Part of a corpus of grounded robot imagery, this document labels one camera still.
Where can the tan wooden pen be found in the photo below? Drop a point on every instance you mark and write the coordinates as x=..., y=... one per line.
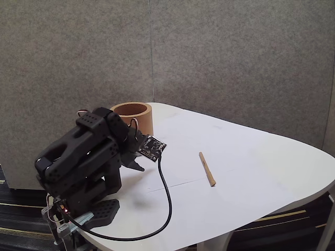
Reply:
x=207, y=169

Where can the brown cork pen holder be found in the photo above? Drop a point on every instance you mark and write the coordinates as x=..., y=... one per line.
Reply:
x=145, y=117

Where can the white paper sheet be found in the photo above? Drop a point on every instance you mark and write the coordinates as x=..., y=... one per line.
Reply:
x=188, y=157

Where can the grey metal table clamp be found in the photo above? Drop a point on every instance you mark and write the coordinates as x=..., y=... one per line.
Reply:
x=83, y=219

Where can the white table leg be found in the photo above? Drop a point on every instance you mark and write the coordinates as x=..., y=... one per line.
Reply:
x=212, y=243
x=324, y=235

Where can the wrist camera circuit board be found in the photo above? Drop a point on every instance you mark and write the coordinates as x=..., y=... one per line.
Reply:
x=151, y=148

